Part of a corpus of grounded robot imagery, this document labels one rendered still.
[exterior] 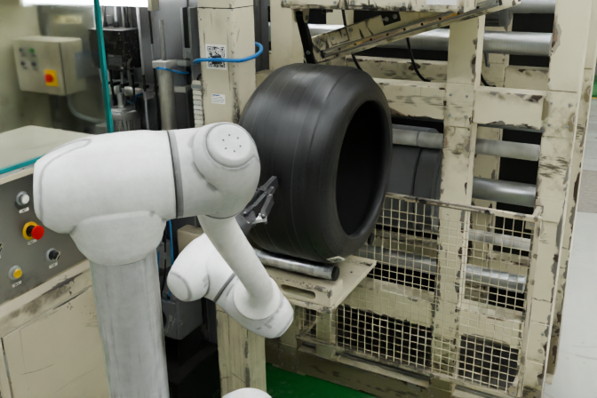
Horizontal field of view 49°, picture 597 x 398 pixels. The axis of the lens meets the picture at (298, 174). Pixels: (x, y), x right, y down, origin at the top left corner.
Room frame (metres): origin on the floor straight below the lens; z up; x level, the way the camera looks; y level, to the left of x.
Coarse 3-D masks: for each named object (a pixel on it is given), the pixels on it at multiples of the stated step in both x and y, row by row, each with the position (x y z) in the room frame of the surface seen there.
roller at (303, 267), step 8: (256, 248) 1.90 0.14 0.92; (264, 256) 1.86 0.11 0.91; (272, 256) 1.85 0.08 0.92; (280, 256) 1.84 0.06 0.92; (288, 256) 1.84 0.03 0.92; (264, 264) 1.86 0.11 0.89; (272, 264) 1.84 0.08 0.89; (280, 264) 1.83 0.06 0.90; (288, 264) 1.82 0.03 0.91; (296, 264) 1.80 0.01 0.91; (304, 264) 1.80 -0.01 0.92; (312, 264) 1.79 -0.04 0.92; (320, 264) 1.78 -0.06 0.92; (328, 264) 1.78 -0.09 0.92; (304, 272) 1.79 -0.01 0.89; (312, 272) 1.78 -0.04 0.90; (320, 272) 1.76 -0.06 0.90; (328, 272) 1.75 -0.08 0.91; (336, 272) 1.76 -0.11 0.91
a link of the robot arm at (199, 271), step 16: (208, 240) 1.37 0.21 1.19; (192, 256) 1.32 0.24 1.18; (208, 256) 1.33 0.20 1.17; (176, 272) 1.28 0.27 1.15; (192, 272) 1.28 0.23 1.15; (208, 272) 1.30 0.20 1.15; (224, 272) 1.31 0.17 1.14; (176, 288) 1.28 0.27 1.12; (192, 288) 1.27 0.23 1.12; (208, 288) 1.30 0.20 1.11; (224, 288) 1.29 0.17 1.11
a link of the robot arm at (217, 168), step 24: (192, 144) 0.89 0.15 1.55; (216, 144) 0.87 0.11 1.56; (240, 144) 0.88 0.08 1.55; (192, 168) 0.87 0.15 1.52; (216, 168) 0.86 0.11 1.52; (240, 168) 0.87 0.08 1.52; (192, 192) 0.87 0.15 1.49; (216, 192) 0.88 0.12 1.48; (240, 192) 0.89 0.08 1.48; (216, 216) 0.97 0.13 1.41
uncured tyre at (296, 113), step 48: (288, 96) 1.79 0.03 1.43; (336, 96) 1.77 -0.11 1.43; (384, 96) 2.02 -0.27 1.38; (288, 144) 1.69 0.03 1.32; (336, 144) 1.70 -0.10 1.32; (384, 144) 2.06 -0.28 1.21; (288, 192) 1.65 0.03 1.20; (336, 192) 2.16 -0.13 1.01; (384, 192) 2.02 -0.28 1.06; (288, 240) 1.70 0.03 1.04; (336, 240) 1.71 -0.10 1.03
